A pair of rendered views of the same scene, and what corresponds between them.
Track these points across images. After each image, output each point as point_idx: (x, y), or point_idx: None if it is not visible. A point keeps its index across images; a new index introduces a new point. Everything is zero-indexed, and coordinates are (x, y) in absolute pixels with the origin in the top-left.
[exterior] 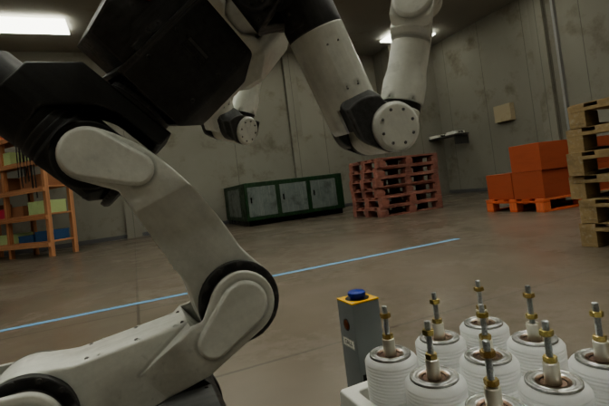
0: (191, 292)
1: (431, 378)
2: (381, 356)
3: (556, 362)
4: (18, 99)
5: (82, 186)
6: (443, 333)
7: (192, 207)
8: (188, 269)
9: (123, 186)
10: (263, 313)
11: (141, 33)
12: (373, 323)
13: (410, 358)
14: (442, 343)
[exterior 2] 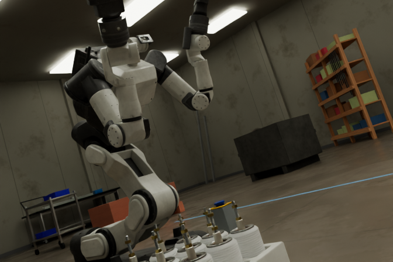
0: None
1: None
2: (182, 240)
3: (157, 253)
4: (79, 139)
5: (97, 165)
6: (210, 233)
7: (121, 168)
8: (128, 193)
9: (101, 164)
10: (141, 213)
11: (84, 110)
12: (221, 222)
13: (183, 242)
14: (202, 238)
